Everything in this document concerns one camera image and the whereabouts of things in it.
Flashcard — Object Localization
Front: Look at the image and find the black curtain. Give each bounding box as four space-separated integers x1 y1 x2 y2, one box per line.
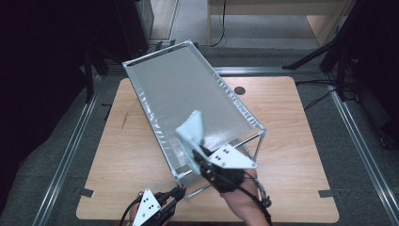
0 0 119 218

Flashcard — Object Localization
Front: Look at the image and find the black hanging cable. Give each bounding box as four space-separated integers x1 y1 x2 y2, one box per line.
210 0 228 48

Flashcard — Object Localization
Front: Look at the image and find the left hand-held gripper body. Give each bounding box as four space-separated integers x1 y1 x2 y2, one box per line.
132 187 178 226

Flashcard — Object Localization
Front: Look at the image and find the metal floor rail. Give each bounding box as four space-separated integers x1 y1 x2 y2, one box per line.
31 74 104 226
103 66 327 78
326 74 399 226

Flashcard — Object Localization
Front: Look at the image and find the left hand-held gripper cable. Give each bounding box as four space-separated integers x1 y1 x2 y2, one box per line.
120 196 142 226

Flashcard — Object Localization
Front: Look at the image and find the black floor cable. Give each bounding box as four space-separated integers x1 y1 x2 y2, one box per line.
295 78 337 87
303 90 335 111

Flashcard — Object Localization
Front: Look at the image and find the black computer tower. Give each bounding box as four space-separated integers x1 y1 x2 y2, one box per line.
114 0 154 62

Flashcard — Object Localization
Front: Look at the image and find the right hand-held gripper cable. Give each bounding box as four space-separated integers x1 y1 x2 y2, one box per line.
219 175 274 226

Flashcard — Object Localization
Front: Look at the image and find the person's left hand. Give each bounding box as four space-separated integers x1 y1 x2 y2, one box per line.
129 201 142 226

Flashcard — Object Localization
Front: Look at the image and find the hand-held gripper cable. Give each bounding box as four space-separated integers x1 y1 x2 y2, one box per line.
219 175 274 226
120 196 142 226

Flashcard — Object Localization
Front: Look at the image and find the light blue cleaning cloth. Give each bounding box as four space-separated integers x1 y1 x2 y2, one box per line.
174 109 205 176

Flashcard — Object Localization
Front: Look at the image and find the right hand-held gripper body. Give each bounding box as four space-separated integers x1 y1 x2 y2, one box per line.
200 143 258 193

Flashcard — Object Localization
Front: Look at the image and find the silver two-tier metal rack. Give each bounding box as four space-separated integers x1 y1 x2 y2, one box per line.
121 39 267 201

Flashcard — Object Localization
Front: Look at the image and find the black tripod stand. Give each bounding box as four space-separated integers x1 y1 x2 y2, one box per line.
83 46 144 103
281 0 368 102

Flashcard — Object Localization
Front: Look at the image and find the person's right hand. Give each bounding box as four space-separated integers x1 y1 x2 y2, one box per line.
219 169 263 205

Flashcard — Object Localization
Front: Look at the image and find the light wooden desk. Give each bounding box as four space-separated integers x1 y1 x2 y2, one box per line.
206 0 356 48

